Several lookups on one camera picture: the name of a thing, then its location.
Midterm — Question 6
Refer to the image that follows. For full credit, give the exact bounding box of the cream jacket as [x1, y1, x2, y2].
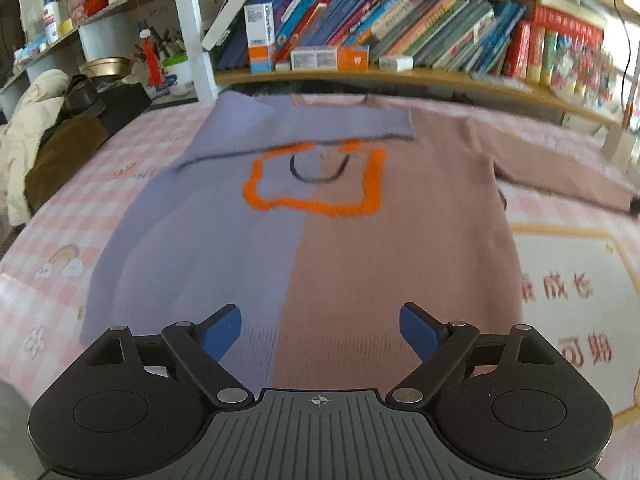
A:
[0, 70, 71, 226]

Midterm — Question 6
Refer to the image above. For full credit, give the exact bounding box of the white bottle with red label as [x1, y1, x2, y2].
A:
[44, 0, 62, 43]

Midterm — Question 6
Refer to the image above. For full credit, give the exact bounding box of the gold round tin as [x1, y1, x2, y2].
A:
[80, 57, 132, 81]

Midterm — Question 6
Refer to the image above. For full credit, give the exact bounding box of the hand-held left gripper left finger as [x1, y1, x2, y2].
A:
[75, 303, 251, 408]

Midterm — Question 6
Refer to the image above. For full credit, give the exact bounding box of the red tassel ornament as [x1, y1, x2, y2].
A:
[140, 30, 165, 86]

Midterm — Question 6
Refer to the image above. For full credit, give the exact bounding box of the black case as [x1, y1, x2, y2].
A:
[97, 82, 152, 133]

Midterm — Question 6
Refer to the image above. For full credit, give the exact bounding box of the white jar with green lid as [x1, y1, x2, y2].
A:
[162, 55, 195, 97]

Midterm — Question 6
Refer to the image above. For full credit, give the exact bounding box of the thick white leaning book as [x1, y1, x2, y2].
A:
[201, 0, 262, 52]

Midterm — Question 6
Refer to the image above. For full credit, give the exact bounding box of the brown cloth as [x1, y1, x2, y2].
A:
[25, 114, 110, 213]

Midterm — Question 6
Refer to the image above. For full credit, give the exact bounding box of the white charger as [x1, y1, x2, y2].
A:
[378, 55, 415, 72]

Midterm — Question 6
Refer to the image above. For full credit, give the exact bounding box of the white shelving unit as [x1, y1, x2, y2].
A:
[0, 0, 221, 111]

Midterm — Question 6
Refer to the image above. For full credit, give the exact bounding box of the row of colourful books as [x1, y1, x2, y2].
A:
[272, 0, 556, 81]

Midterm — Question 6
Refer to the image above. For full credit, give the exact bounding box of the wooden shelf board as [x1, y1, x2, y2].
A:
[215, 67, 621, 126]

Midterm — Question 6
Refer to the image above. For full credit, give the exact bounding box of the black cable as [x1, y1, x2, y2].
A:
[611, 0, 640, 123]

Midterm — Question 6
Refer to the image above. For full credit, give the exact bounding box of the orange and white flat carton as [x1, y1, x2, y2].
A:
[290, 44, 370, 72]

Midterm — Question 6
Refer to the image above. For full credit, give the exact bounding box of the thick red dictionary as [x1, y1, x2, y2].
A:
[532, 2, 606, 46]

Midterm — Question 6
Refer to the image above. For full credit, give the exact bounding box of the colourful flower ornament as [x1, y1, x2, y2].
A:
[550, 45, 616, 106]

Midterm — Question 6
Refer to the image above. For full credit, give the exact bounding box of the purple and brown sweater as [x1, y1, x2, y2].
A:
[80, 91, 636, 391]

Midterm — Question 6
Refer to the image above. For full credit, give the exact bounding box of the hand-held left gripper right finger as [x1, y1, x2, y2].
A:
[385, 302, 571, 408]

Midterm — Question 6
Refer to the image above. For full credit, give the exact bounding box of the white and orange upright carton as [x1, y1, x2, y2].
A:
[244, 2, 277, 75]

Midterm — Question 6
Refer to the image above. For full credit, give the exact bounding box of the bunch of dark pens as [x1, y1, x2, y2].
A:
[150, 27, 186, 58]

